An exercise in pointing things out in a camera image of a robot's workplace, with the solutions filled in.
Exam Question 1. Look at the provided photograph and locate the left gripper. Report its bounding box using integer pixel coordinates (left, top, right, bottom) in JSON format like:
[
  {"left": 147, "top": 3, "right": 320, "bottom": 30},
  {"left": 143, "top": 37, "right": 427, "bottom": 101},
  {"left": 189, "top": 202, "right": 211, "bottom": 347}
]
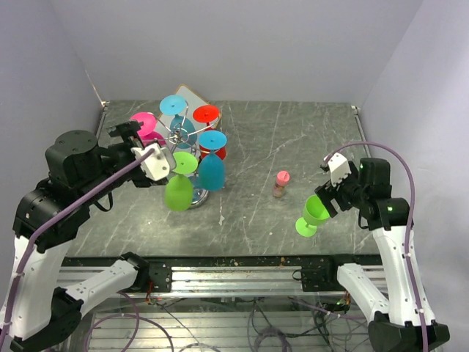
[{"left": 80, "top": 117, "right": 149, "bottom": 204}]

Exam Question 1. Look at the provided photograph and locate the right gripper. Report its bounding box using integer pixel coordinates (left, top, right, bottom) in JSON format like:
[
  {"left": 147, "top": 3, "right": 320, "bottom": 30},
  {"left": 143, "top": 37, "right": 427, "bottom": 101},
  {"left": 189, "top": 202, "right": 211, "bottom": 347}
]
[{"left": 315, "top": 161, "right": 368, "bottom": 216}]

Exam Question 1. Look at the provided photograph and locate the magenta plastic wine glass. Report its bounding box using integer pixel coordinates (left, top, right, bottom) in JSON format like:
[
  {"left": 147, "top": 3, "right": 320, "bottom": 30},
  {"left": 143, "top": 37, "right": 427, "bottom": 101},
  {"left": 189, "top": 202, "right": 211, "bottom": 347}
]
[{"left": 130, "top": 112, "right": 166, "bottom": 147}]

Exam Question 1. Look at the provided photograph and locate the green wine glass front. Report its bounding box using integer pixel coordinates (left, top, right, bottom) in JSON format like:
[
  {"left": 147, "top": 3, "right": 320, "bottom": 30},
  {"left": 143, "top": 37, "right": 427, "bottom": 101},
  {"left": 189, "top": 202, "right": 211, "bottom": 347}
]
[{"left": 295, "top": 195, "right": 330, "bottom": 238}]

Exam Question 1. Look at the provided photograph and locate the green wine glass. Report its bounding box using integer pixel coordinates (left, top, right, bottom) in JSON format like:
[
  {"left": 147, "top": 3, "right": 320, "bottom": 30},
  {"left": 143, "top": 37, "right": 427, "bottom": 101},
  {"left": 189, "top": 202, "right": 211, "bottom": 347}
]
[
  {"left": 295, "top": 195, "right": 330, "bottom": 238},
  {"left": 164, "top": 152, "right": 199, "bottom": 211}
]

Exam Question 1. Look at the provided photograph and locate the chrome wine glass rack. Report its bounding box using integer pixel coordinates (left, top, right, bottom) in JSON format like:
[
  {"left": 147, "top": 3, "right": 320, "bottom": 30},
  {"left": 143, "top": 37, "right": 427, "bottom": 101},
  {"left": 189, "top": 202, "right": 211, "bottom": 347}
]
[{"left": 157, "top": 95, "right": 226, "bottom": 211}]

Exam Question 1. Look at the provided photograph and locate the blue wine glass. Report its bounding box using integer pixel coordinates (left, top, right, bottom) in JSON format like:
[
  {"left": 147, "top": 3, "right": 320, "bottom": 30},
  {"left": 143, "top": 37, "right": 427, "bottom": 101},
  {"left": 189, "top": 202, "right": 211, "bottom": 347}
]
[
  {"left": 160, "top": 95, "right": 197, "bottom": 149},
  {"left": 198, "top": 130, "right": 227, "bottom": 191}
]

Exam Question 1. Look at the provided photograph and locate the red plastic wine glass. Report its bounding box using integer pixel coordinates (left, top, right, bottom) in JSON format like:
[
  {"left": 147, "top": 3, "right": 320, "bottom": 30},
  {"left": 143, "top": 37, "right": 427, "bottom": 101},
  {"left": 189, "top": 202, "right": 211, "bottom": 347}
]
[{"left": 193, "top": 104, "right": 226, "bottom": 161}]

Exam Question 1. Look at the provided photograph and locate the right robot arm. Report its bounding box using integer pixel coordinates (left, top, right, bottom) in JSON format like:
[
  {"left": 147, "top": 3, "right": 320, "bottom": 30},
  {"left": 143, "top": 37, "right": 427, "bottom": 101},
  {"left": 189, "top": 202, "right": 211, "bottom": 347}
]
[{"left": 315, "top": 153, "right": 450, "bottom": 351}]

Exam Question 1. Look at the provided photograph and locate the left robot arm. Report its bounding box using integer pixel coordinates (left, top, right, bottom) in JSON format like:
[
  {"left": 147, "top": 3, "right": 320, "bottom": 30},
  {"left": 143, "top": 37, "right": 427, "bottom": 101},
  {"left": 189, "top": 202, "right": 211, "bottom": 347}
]
[{"left": 1, "top": 121, "right": 176, "bottom": 351}]

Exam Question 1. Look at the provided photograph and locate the small pink-capped bottle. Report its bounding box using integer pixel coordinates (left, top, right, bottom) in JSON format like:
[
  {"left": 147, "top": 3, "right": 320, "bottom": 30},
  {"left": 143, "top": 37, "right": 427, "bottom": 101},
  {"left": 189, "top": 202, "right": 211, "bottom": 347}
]
[{"left": 273, "top": 170, "right": 290, "bottom": 198}]

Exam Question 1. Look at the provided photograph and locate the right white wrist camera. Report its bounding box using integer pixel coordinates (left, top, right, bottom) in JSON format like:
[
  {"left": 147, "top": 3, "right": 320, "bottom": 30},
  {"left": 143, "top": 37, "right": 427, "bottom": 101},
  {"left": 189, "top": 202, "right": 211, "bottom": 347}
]
[{"left": 323, "top": 153, "right": 352, "bottom": 187}]

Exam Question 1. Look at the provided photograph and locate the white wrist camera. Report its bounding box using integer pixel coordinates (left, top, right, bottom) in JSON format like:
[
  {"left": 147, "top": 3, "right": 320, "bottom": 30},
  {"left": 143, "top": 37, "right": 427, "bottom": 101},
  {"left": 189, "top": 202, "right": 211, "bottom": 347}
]
[
  {"left": 323, "top": 153, "right": 352, "bottom": 187},
  {"left": 130, "top": 142, "right": 177, "bottom": 181}
]

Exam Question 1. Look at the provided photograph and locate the small whiteboard with wooden frame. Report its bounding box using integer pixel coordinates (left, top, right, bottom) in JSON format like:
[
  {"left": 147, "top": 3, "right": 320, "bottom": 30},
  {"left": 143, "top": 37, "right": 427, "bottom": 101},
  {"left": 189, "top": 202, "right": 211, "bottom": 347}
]
[{"left": 156, "top": 84, "right": 222, "bottom": 131}]

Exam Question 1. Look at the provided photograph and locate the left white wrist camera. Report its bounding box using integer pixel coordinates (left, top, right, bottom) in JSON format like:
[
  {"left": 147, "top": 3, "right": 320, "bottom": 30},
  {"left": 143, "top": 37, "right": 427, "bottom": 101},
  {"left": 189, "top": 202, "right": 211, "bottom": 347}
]
[{"left": 130, "top": 142, "right": 177, "bottom": 181}]

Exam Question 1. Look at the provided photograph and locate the aluminium mounting rail frame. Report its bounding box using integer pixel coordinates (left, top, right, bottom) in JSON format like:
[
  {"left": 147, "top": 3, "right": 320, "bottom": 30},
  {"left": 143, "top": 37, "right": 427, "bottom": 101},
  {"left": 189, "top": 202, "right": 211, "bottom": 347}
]
[{"left": 36, "top": 252, "right": 433, "bottom": 352}]

